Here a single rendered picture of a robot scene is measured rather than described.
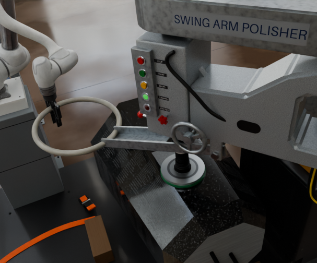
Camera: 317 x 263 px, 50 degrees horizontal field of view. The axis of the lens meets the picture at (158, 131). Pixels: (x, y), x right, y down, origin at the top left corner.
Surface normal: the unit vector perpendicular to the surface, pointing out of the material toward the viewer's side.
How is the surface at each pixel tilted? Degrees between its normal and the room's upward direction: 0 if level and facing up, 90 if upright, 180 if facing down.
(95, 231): 0
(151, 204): 45
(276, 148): 90
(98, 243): 0
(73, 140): 0
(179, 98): 90
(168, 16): 90
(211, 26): 90
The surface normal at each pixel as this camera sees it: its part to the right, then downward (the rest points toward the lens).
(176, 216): -0.70, -0.33
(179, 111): -0.50, 0.58
